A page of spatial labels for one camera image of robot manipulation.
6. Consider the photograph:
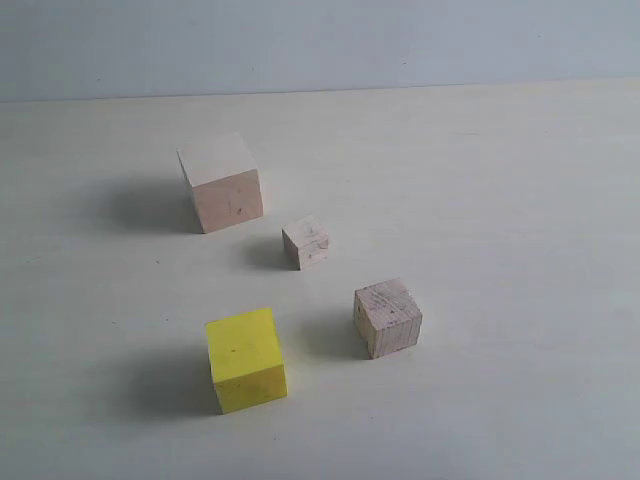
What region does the small pale wooden cube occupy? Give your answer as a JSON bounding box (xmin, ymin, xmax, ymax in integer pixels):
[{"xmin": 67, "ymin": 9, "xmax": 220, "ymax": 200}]
[{"xmin": 281, "ymin": 215, "xmax": 329, "ymax": 270}]

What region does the large pale wooden cube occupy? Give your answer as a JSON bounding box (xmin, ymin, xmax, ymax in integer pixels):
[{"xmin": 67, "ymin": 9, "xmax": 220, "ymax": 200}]
[{"xmin": 177, "ymin": 132, "xmax": 264, "ymax": 233}]

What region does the yellow cube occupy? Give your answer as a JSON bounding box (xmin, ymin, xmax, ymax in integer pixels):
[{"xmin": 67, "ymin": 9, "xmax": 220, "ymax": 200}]
[{"xmin": 205, "ymin": 308, "xmax": 288, "ymax": 414}]

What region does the medium grainy wooden cube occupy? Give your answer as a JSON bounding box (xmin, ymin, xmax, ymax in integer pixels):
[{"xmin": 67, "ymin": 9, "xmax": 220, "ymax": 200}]
[{"xmin": 353, "ymin": 278, "xmax": 423, "ymax": 359}]

